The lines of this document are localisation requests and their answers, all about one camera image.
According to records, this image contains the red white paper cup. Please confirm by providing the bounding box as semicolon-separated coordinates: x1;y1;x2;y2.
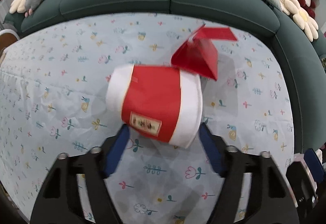
106;64;203;148

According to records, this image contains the red paper box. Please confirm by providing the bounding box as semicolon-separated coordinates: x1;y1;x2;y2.
171;24;238;81

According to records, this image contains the floral light blue tablecloth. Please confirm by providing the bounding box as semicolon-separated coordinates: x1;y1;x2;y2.
1;13;294;223

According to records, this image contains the brown round stool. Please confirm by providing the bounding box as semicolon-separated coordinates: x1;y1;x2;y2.
0;29;19;57

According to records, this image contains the dark green sectional sofa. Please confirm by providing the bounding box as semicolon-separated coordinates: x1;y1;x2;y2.
4;0;325;152

